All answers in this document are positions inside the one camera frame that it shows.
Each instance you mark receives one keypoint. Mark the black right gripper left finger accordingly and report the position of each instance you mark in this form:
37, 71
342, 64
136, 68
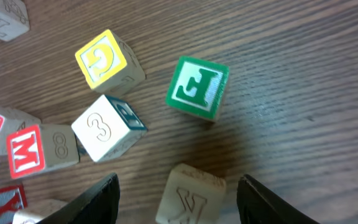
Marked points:
97, 205

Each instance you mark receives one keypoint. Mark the green B letter block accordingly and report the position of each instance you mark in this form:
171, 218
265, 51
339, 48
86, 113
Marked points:
191, 196

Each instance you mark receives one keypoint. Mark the wooden number 3 block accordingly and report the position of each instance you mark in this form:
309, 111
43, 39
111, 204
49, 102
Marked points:
108, 128

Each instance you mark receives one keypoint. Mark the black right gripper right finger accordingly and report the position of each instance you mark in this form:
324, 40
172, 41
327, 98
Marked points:
259, 205

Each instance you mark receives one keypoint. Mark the blue X letter block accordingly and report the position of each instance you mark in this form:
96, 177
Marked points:
37, 211

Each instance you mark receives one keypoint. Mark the red M letter block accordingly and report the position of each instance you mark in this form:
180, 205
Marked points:
41, 148

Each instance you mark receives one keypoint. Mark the green F letter block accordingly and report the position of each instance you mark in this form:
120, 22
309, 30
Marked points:
198, 87

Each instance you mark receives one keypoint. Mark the wooden block red side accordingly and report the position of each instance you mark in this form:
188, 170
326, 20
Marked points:
12, 199

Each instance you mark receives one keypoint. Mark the yellow G letter block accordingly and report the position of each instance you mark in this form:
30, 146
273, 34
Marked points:
109, 65

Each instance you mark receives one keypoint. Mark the far yellow letter block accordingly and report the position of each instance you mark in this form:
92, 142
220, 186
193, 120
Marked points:
14, 20

